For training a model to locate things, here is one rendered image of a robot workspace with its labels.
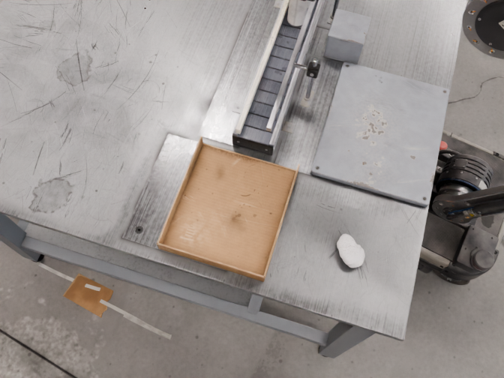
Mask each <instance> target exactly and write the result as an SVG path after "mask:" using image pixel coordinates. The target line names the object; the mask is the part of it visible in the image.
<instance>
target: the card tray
mask: <svg viewBox="0 0 504 378"><path fill-rule="evenodd" d="M299 166H300V164H299V165H298V167H297V170H295V169H290V168H288V167H285V166H280V165H277V164H275V163H270V162H267V161H264V160H260V159H256V158H254V157H249V156H247V155H243V154H239V153H236V152H233V151H229V150H226V149H223V148H218V147H215V146H213V145H208V144H205V143H203V136H201V137H200V138H199V142H198V143H197V146H196V149H195V151H194V153H193V156H192V158H191V160H190V163H189V166H188V168H187V171H186V173H185V175H184V178H183V180H182V183H181V185H180V188H179V189H178V193H177V195H176V197H175V200H174V202H173V204H172V208H171V209H170V211H169V214H168V217H167V219H166V222H165V224H164V226H163V229H162V231H161V234H160V237H159V239H158V240H157V246H158V248H159V249H161V250H163V251H167V252H170V253H173V254H177V255H179V256H182V257H187V258H189V259H192V260H196V261H198V262H201V263H205V264H208V265H210V266H215V267H218V268H220V269H224V270H227V271H230V272H234V273H236V274H239V275H244V276H246V277H249V278H253V279H255V280H258V281H262V282H264V281H265V279H266V274H267V271H268V269H269V264H270V262H271V259H272V254H273V252H274V249H275V245H276V242H277V240H278V235H279V232H280V230H281V225H282V223H283V220H284V215H285V213H286V210H287V206H288V203H289V201H290V197H291V193H292V191H293V187H294V184H295V181H296V177H297V174H298V171H299Z"/></svg>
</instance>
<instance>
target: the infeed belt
mask: <svg viewBox="0 0 504 378"><path fill-rule="evenodd" d="M318 1H319V0H316V3H315V5H314V8H313V12H312V14H311V17H310V21H309V23H308V25H307V29H306V32H305V34H304V38H303V41H302V42H301V46H300V49H299V51H298V55H297V58H296V60H295V63H297V61H298V59H299V56H300V53H301V51H302V47H303V44H304V42H305V38H306V36H307V33H308V29H309V27H310V24H311V20H312V18H313V15H314V11H315V10H316V7H317V3H318ZM288 10H289V6H288V8H287V10H286V13H285V16H284V18H283V22H282V24H281V26H280V30H279V32H278V34H277V37H276V40H275V42H274V46H273V48H272V50H271V54H270V56H269V58H268V61H267V64H266V66H265V70H264V72H263V74H262V78H261V80H260V82H259V85H258V88H257V90H256V94H255V96H254V98H253V102H252V104H251V106H250V109H249V112H248V114H247V118H246V120H245V123H244V126H243V128H242V130H241V133H240V134H238V135H237V137H239V138H242V139H245V140H250V141H252V142H255V143H260V144H263V145H266V146H269V143H270V140H271V138H272V134H273V131H274V129H275V125H276V123H277V120H278V116H279V114H280V111H281V107H282V105H283V103H284V99H285V97H286V94H287V90H288V88H289V85H290V82H291V79H292V77H293V73H294V70H295V67H294V68H293V69H292V73H291V75H290V78H289V81H288V83H287V86H286V90H285V92H284V95H283V98H282V101H281V103H280V107H279V110H278V112H277V116H276V118H275V120H274V124H273V127H272V129H271V132H270V131H267V130H266V127H267V124H268V122H269V119H270V116H271V114H272V110H273V108H274V105H275V101H276V99H277V96H278V93H279V91H280V88H281V84H282V82H283V80H284V76H285V73H286V71H287V68H288V65H289V63H290V59H291V56H292V54H293V50H294V48H295V45H296V41H297V40H298V37H299V33H300V31H301V28H302V26H301V27H293V26H291V25H290V24H289V23H288V22H287V16H288Z"/></svg>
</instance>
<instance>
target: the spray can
mask: <svg viewBox="0 0 504 378"><path fill-rule="evenodd" d="M308 2H309V1H301V0H289V10H288V16H287V22H288V23H289V24H290V25H291V26H293V27H301V26H302V25H303V22H304V20H305V16H306V14H307V10H308Z"/></svg>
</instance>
